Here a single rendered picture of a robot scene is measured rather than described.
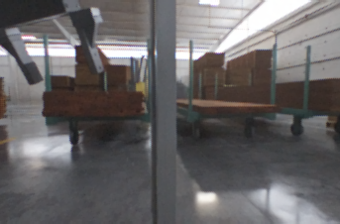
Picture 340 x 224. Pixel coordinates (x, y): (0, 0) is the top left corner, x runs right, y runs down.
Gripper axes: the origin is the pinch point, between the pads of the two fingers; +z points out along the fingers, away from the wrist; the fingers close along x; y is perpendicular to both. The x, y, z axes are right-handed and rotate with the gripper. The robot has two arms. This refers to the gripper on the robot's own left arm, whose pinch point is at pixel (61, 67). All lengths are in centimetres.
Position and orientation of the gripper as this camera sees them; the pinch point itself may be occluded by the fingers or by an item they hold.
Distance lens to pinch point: 40.7
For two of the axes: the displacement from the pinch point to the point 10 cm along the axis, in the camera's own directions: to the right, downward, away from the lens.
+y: 0.8, -4.8, 8.8
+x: -9.8, 1.2, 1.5
